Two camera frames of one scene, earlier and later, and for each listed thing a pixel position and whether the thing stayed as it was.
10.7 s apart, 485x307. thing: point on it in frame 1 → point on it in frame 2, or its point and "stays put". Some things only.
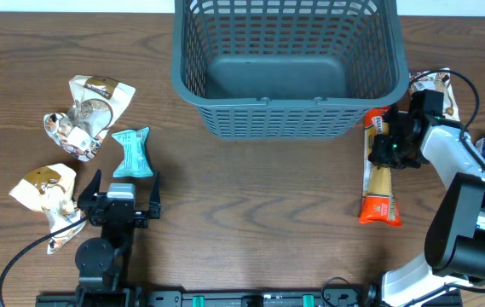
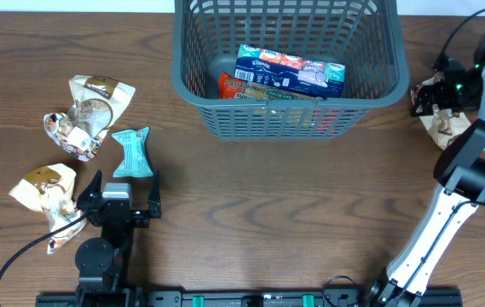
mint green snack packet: x=135 y=163 stays put
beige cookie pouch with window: x=96 y=101 stays put
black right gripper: x=381 y=156 → x=441 y=90
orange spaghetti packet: x=377 y=207 → x=233 y=88
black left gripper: x=94 y=190 stays put
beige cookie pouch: x=50 y=189 stays put
